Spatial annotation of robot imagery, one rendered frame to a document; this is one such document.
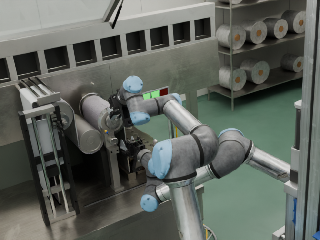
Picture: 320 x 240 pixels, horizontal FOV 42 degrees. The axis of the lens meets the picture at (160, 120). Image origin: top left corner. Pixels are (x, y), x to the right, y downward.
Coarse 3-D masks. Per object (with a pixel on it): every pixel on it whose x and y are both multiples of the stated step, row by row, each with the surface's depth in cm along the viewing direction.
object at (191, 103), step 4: (188, 92) 284; (192, 92) 284; (196, 92) 285; (188, 96) 285; (192, 96) 285; (196, 96) 286; (188, 100) 287; (192, 100) 286; (196, 100) 288; (188, 104) 288; (192, 104) 287; (196, 104) 289; (188, 108) 290; (192, 108) 288; (196, 108) 290; (192, 112) 289; (196, 112) 291; (196, 116) 292
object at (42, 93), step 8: (32, 80) 204; (40, 80) 202; (24, 88) 200; (32, 88) 199; (40, 88) 191; (48, 88) 191; (32, 96) 187; (40, 96) 186; (48, 96) 180; (56, 96) 182; (40, 104) 179
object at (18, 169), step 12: (12, 144) 215; (24, 144) 219; (72, 144) 233; (0, 156) 214; (12, 156) 217; (24, 156) 221; (72, 156) 235; (0, 168) 216; (12, 168) 219; (24, 168) 223; (0, 180) 218; (12, 180) 221; (24, 180) 225
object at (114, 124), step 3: (108, 117) 199; (117, 117) 201; (105, 120) 200; (108, 120) 199; (111, 120) 200; (114, 120) 200; (117, 120) 201; (120, 120) 202; (105, 123) 200; (108, 123) 199; (111, 123) 201; (114, 123) 201; (117, 123) 202; (108, 126) 200; (111, 126) 201; (114, 126) 201; (117, 126) 202
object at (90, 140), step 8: (80, 120) 210; (80, 128) 202; (88, 128) 200; (80, 136) 197; (88, 136) 199; (96, 136) 201; (80, 144) 198; (88, 144) 200; (96, 144) 203; (88, 152) 201
